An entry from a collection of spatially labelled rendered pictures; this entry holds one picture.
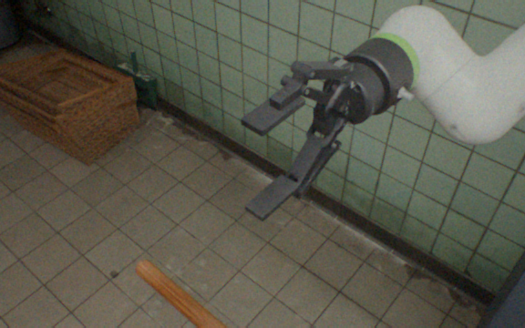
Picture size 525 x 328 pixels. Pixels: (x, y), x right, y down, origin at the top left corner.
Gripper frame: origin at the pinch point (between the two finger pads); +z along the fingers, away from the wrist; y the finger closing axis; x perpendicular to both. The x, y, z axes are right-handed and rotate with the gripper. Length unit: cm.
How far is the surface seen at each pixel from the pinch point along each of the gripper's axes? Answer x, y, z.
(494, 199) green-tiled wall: -11, 93, -111
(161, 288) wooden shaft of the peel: 14.5, 31.5, 7.9
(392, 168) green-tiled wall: 27, 103, -111
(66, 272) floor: 119, 149, -3
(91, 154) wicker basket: 168, 143, -52
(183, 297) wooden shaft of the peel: 10.4, 31.1, 6.7
